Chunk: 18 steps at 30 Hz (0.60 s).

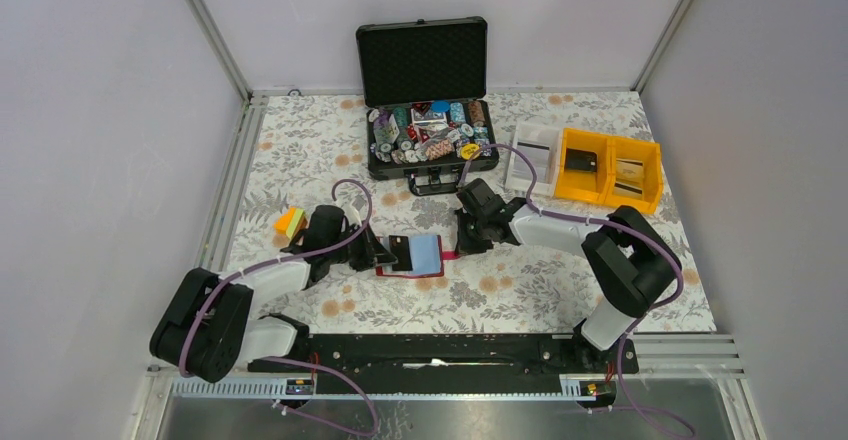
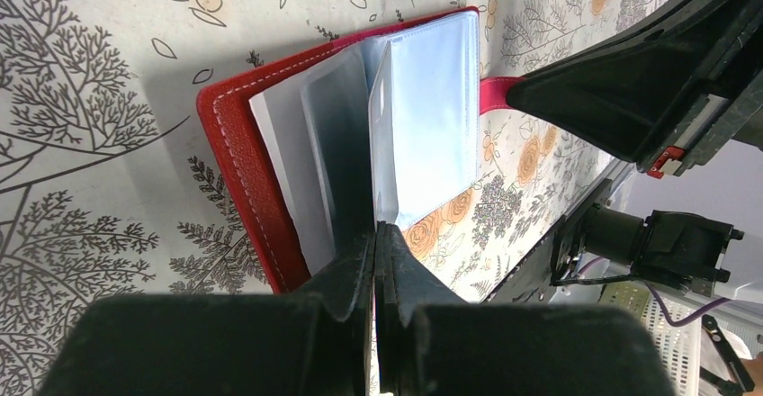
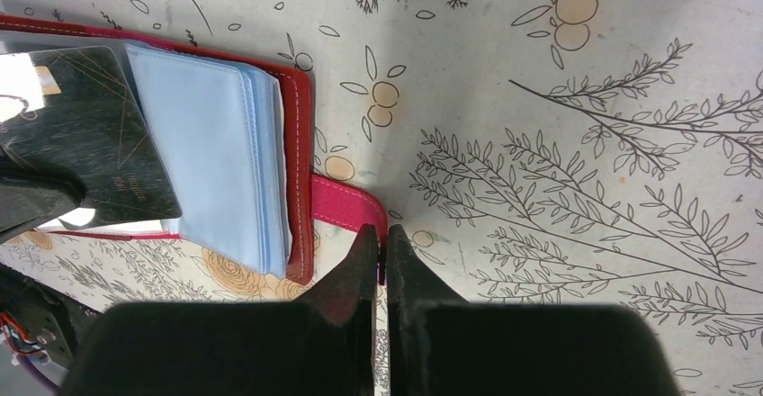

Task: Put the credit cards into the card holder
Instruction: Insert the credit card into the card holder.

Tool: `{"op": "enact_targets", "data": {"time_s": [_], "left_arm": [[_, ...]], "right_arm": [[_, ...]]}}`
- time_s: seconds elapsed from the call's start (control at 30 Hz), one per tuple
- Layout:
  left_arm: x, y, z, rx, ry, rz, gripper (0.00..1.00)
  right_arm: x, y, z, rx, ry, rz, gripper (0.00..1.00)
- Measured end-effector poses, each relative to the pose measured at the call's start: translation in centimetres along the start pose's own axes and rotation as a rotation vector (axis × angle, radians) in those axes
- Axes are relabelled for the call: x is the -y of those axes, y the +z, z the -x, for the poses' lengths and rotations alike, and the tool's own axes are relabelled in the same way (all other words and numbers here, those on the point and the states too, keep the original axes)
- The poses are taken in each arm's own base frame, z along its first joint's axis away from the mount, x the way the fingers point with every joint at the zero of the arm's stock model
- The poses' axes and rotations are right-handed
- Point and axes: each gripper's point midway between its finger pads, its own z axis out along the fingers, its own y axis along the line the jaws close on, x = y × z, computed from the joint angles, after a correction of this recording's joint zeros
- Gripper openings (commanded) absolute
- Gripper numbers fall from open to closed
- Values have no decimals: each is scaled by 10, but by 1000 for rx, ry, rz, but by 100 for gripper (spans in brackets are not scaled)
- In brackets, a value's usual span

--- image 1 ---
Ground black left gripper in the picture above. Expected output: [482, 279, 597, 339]
[327, 220, 397, 272]

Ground black credit card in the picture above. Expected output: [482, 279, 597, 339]
[388, 235, 413, 273]

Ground red leather card holder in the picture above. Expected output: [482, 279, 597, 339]
[376, 234, 459, 279]

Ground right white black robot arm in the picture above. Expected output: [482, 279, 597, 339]
[455, 179, 682, 372]

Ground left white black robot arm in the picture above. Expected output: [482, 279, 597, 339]
[149, 205, 397, 383]

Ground cards in white bin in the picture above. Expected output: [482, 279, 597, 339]
[511, 141, 551, 183]

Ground black card in yellow bin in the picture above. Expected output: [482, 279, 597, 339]
[564, 148, 598, 173]

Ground beige cards in yellow bin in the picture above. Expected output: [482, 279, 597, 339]
[612, 159, 645, 199]

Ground yellow round dealer chip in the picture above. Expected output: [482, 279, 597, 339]
[457, 143, 480, 160]

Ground orange green sticky note block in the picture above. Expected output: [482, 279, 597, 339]
[273, 207, 308, 239]

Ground white plastic bin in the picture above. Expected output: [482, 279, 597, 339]
[505, 121, 563, 197]

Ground black poker chip case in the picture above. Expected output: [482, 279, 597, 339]
[355, 16, 499, 196]

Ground yellow bin left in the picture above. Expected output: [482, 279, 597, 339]
[554, 128, 612, 205]

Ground yellow bin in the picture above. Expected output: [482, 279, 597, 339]
[554, 128, 612, 205]
[603, 137, 664, 214]

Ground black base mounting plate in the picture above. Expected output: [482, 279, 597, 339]
[246, 332, 641, 396]

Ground yellow bin right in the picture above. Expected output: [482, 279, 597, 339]
[603, 137, 664, 214]

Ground white slotted cable duct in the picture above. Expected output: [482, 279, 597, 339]
[171, 375, 615, 404]

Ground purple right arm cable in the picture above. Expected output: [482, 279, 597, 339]
[458, 143, 698, 440]

